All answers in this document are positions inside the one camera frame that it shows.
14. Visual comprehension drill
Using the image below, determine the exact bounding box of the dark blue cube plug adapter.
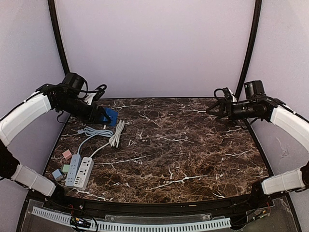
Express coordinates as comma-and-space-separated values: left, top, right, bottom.
104, 108, 118, 126

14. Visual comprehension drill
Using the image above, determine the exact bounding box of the white cable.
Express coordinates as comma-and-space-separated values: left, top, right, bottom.
91, 119, 126, 159

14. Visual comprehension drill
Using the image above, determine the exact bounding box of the white power strip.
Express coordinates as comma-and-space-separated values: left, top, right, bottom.
73, 157, 94, 190

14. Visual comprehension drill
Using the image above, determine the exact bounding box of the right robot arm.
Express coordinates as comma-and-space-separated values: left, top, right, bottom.
206, 96, 309, 196

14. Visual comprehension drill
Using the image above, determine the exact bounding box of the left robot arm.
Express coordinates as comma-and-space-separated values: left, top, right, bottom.
0, 83, 111, 197

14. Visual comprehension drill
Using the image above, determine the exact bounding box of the pink cube charger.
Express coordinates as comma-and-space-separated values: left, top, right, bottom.
62, 149, 72, 160

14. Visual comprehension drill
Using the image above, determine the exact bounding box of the light blue power strip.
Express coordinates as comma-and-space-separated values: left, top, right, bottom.
65, 154, 82, 188

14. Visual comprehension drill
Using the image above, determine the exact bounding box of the green cube charger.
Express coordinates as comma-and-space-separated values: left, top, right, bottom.
60, 164, 70, 174

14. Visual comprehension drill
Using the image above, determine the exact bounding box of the light blue cube charger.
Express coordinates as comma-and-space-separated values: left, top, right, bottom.
52, 169, 63, 181

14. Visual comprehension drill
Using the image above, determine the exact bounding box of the light blue coiled cable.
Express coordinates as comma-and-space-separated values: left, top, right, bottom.
77, 126, 114, 155

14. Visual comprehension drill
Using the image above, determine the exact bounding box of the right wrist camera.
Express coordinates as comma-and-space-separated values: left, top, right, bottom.
244, 80, 266, 99

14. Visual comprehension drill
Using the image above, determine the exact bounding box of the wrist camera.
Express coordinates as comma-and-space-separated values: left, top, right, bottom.
62, 72, 88, 95
244, 80, 266, 99

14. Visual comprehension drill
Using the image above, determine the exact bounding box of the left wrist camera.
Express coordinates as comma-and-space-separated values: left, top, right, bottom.
62, 72, 88, 95

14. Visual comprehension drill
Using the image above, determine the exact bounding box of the right black frame post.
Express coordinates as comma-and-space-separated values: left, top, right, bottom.
235, 0, 262, 100

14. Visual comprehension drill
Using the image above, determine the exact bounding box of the black frame post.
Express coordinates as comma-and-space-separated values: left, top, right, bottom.
235, 0, 262, 100
47, 0, 70, 75

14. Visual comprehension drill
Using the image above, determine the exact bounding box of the black front rail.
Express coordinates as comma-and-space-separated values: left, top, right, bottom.
24, 190, 288, 218

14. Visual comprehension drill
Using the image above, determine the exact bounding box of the white slotted cable duct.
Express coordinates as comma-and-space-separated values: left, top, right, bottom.
31, 206, 231, 232

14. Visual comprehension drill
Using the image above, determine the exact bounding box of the left black frame post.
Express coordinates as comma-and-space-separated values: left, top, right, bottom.
47, 0, 70, 75

